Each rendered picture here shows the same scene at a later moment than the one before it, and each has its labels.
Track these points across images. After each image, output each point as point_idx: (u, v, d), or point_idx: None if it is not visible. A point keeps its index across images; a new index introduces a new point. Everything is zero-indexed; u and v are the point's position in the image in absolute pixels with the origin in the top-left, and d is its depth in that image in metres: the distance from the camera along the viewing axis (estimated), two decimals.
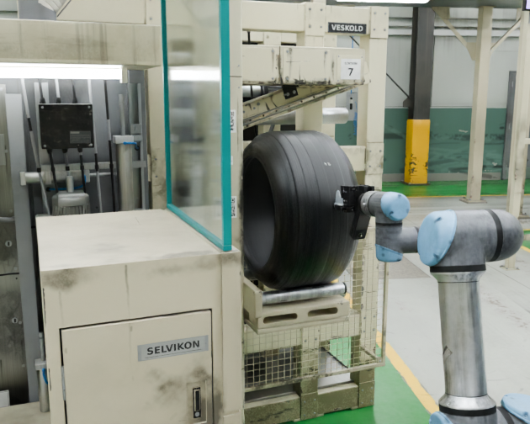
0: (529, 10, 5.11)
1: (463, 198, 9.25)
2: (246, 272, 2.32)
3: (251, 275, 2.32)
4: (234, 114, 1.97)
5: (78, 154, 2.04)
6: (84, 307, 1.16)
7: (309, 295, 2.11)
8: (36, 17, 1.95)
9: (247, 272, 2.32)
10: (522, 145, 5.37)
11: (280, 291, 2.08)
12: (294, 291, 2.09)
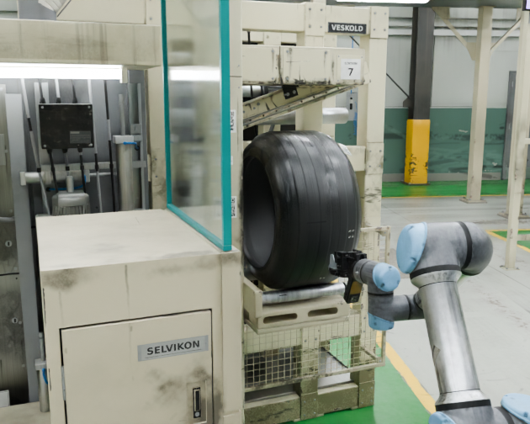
0: (529, 10, 5.11)
1: (463, 198, 9.25)
2: (245, 269, 2.34)
3: (250, 270, 2.33)
4: (234, 114, 1.97)
5: (78, 154, 2.04)
6: (84, 307, 1.16)
7: (308, 289, 2.11)
8: (36, 17, 1.95)
9: (246, 269, 2.34)
10: (522, 145, 5.37)
11: (278, 289, 2.10)
12: (292, 288, 2.11)
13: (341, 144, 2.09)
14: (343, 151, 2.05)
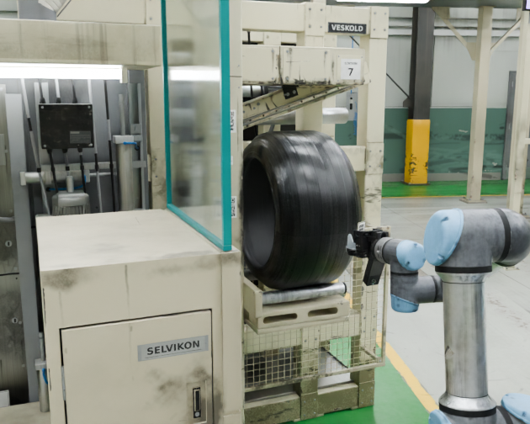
0: (529, 10, 5.11)
1: (463, 198, 9.25)
2: None
3: None
4: (234, 114, 1.97)
5: (78, 154, 2.04)
6: (84, 307, 1.16)
7: None
8: (36, 17, 1.95)
9: None
10: (522, 145, 5.37)
11: None
12: None
13: (360, 223, 2.00)
14: None
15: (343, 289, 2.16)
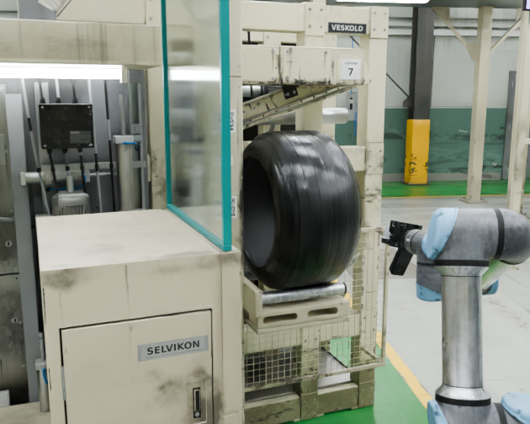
0: (529, 10, 5.11)
1: (463, 198, 9.25)
2: None
3: None
4: (234, 114, 1.97)
5: (78, 154, 2.04)
6: (84, 307, 1.16)
7: None
8: (36, 17, 1.95)
9: None
10: (522, 145, 5.37)
11: None
12: None
13: (354, 256, 2.05)
14: (347, 267, 2.08)
15: (343, 291, 2.16)
